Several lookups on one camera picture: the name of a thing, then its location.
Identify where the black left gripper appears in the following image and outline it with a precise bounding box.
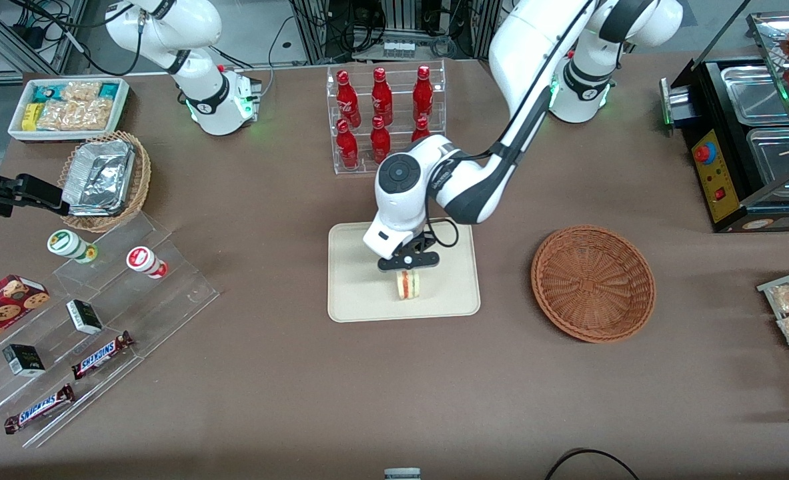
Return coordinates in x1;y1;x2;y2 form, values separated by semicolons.
377;232;442;281

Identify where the triangular sandwich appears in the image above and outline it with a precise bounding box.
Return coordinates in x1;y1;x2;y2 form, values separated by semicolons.
396;270;424;301

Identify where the cream plastic serving tray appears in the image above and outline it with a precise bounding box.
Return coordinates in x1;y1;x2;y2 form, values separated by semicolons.
327;220;482;323

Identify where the wicker basket with foil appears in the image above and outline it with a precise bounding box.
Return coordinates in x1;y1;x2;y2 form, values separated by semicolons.
58;130;152;233

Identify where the round brown wicker basket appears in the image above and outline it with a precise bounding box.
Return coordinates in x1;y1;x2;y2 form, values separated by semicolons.
531;225;656;344

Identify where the tray of packaged snacks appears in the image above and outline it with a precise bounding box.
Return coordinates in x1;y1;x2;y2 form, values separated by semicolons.
757;265;789;408

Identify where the green lid yogurt cup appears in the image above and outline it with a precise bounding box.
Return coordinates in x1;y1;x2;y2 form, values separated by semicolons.
47;229;99;264

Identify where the silver foil container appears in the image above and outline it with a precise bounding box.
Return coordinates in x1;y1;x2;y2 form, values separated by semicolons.
61;139;135;217

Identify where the white rectangular snack bin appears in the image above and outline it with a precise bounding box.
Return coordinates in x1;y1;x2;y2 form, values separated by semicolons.
7;77;131;143

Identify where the large clear cracker packet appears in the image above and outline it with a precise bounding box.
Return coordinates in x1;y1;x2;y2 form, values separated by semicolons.
37;99;114;132

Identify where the small clear cracker packet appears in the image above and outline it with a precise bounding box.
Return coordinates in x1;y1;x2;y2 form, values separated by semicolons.
60;81;102;102

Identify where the red lid yogurt cup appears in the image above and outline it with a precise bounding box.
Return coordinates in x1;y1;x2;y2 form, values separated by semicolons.
125;245;169;279

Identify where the red cookie box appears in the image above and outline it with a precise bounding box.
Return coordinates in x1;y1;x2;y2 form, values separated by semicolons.
0;274;51;355

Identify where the small black carton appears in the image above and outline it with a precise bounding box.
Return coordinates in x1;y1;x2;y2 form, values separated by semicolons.
2;343;46;378
65;299;104;335

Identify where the clear acrylic bottle rack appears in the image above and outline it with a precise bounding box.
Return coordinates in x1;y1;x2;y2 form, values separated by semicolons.
326;59;448;176

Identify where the clear acrylic step display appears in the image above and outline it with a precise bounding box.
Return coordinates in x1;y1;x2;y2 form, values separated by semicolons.
0;211;221;449

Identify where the snickers chocolate bar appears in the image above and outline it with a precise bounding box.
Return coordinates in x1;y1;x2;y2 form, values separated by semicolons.
3;384;76;435
71;331;135;381

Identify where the black food warmer machine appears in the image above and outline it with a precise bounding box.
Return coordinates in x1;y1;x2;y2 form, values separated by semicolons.
660;10;789;233

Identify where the steel warmer pan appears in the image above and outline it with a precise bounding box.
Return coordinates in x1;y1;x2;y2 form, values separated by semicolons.
720;64;789;125
746;126;789;189

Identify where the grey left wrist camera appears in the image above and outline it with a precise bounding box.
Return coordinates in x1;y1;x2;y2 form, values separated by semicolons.
362;223;414;260

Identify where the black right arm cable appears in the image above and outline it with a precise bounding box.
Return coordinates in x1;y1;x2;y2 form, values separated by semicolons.
6;0;145;77

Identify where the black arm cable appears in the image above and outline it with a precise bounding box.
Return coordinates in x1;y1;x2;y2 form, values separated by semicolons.
425;0;598;249
6;0;145;77

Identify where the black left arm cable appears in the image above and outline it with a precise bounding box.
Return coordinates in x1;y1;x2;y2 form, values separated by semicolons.
425;0;598;249

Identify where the black floor cable loop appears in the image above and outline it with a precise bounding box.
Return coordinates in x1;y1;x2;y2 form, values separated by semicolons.
544;448;642;480

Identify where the aluminium frame rack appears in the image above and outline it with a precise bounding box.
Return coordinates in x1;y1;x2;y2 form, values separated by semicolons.
290;0;503;65

